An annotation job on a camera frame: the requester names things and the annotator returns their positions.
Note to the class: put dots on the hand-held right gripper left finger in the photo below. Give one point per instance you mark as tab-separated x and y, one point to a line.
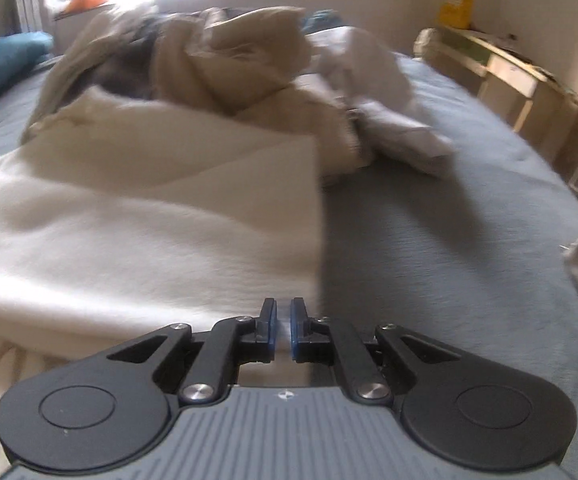
270	329

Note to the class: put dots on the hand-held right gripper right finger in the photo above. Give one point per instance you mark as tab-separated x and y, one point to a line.
295	329

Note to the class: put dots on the cream fleece sweater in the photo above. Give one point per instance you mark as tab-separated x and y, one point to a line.
144	240

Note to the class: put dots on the grey bed blanket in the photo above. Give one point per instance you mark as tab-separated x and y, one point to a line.
444	235

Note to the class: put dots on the khaki pants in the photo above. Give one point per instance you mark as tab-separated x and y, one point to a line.
314	125

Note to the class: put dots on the light grey shirt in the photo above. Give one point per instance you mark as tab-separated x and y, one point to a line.
369	75

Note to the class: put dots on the dark plaid shirt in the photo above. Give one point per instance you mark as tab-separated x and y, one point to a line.
124	70

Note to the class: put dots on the blue jeans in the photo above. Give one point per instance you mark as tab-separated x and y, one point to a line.
321	20

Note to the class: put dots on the cream round bedpost ornament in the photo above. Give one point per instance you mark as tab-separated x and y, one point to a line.
426	42

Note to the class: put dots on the light wooden desk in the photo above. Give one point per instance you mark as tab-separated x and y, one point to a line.
519	80

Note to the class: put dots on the yellow box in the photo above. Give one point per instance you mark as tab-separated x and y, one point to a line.
458	5

